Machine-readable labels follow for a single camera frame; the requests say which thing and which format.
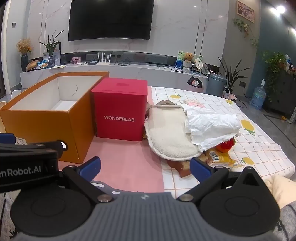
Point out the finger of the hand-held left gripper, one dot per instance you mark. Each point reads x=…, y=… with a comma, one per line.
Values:
x=7, y=139
x=34, y=147

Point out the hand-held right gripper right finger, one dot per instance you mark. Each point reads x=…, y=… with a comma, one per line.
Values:
x=198, y=168

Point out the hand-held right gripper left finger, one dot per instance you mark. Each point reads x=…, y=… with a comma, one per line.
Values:
x=91, y=166

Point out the orange cardboard box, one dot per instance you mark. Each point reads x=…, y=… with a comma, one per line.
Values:
x=46, y=127

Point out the cream fleece cloth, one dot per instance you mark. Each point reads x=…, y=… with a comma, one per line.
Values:
x=166, y=132

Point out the pink and white crochet hat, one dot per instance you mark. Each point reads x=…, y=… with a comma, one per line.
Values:
x=194, y=103

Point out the brown plush toy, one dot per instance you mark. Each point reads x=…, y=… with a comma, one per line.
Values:
x=165, y=102

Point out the brown fabric item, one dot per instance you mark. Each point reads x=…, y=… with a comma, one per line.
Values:
x=179, y=168

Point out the yellow snack packet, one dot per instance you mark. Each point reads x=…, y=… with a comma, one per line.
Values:
x=219, y=158

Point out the red plush toy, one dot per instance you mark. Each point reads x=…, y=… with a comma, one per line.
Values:
x=225, y=146

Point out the pink mat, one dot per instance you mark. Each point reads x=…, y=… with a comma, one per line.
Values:
x=129, y=162

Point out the white crinkled cloth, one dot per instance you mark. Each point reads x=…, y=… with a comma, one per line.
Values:
x=210, y=127

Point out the red square box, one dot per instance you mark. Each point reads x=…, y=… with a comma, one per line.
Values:
x=120, y=109

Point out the pink heater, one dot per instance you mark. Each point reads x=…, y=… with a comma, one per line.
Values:
x=232, y=99

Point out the brown rounded loaf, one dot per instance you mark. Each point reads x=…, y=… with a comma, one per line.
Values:
x=32, y=65

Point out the dark vase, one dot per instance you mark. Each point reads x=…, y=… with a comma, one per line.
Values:
x=24, y=62

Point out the woven basket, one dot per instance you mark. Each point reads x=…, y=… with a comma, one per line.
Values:
x=226, y=92

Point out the blue snack bags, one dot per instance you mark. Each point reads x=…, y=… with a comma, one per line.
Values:
x=42, y=63

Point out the yellow papers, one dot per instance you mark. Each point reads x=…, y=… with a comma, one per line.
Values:
x=57, y=66

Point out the grey trash bin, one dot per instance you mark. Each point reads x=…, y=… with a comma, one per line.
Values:
x=215, y=84

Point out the person's cream garment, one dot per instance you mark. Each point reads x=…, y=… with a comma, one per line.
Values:
x=282, y=187

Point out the black trash bag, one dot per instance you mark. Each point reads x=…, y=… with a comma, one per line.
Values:
x=194, y=81

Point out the white plastic bag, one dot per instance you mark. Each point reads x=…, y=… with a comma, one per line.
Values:
x=57, y=58

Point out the blue water jug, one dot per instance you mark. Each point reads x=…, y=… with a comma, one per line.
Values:
x=257, y=96

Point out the pink card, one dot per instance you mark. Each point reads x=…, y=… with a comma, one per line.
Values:
x=76, y=60

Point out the long-leaf floor plant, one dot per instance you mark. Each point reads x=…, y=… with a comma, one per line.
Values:
x=231, y=74

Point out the black set-top box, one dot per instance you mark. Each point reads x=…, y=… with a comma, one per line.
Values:
x=92, y=63

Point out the green leafy plant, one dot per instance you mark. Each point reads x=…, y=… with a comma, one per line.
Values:
x=52, y=45

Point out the round white fan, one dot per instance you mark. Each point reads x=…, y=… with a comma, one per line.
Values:
x=198, y=63

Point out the white TV cabinet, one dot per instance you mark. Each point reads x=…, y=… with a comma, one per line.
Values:
x=138, y=73

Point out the person's grey patterned pants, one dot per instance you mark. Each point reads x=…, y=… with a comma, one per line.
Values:
x=289, y=222

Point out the white router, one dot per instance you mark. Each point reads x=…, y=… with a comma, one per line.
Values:
x=103, y=61

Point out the teddy bear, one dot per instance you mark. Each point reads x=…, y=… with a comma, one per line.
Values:
x=188, y=61

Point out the green picture board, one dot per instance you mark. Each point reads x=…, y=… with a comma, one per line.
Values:
x=181, y=58

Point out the dark cabinet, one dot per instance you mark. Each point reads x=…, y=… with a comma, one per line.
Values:
x=282, y=92

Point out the trailing cabinet plant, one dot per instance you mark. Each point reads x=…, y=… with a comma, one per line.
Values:
x=274, y=61

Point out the hanging vine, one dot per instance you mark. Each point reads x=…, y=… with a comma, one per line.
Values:
x=245, y=27

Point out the black television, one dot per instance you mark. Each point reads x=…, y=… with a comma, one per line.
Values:
x=111, y=18

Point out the framed picture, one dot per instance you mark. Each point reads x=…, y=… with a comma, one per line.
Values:
x=245, y=11

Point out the wall socket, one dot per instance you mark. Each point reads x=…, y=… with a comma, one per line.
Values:
x=242, y=84

